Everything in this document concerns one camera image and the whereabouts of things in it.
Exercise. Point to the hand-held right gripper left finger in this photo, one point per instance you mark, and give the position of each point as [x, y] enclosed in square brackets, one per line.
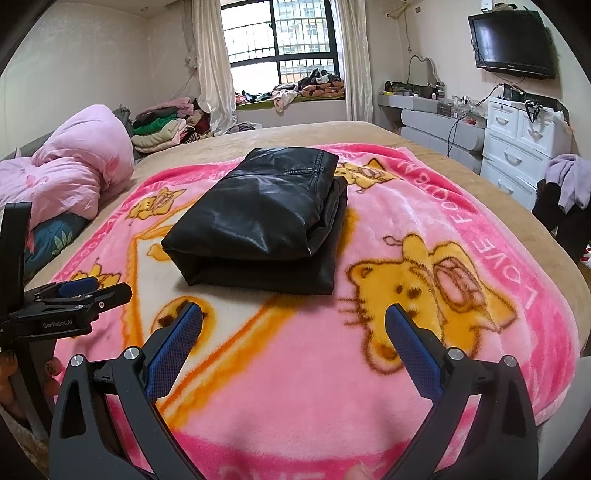
[173, 355]

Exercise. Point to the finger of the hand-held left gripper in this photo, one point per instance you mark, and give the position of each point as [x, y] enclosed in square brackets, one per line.
[76, 287]
[113, 295]

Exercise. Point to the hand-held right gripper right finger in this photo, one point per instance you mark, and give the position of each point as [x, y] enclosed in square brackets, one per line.
[413, 353]

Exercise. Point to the black leather jacket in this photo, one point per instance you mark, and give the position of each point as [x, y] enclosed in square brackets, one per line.
[258, 207]

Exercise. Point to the pile of folded clothes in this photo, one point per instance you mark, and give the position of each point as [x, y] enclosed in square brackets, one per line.
[157, 129]

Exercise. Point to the heap of clothes on sill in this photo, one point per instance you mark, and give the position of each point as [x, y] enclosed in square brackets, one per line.
[318, 85]

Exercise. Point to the person's right hand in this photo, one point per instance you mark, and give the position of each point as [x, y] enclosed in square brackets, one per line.
[361, 474]

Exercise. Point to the blue floral pillow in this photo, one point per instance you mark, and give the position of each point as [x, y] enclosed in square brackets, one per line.
[51, 240]

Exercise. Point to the pink cartoon printed blanket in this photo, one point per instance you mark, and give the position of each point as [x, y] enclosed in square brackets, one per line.
[300, 369]

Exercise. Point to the pink quilt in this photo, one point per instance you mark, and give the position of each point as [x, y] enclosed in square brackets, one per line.
[78, 161]

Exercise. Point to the black garment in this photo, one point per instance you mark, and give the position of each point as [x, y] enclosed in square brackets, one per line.
[554, 217]

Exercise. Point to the grey dressing table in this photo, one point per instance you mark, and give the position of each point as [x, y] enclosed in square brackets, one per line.
[429, 127]

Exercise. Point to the white drawer cabinet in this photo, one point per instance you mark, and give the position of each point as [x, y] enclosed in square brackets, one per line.
[512, 147]

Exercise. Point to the light purple garment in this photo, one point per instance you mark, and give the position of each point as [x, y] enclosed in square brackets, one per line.
[570, 180]

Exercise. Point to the cream curtain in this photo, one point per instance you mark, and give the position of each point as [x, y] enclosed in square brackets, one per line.
[212, 69]
[353, 60]

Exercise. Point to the bed with tan sheet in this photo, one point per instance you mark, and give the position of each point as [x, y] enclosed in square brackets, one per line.
[300, 131]

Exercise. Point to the clutter of small bottles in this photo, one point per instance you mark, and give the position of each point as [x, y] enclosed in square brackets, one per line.
[415, 90]

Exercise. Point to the dressing table mirror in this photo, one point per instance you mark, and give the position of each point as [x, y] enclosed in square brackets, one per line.
[422, 71]

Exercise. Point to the barred window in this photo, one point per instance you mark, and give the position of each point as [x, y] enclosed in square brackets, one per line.
[286, 32]

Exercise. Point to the wall-mounted black television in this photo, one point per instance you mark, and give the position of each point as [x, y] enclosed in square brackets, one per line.
[510, 44]

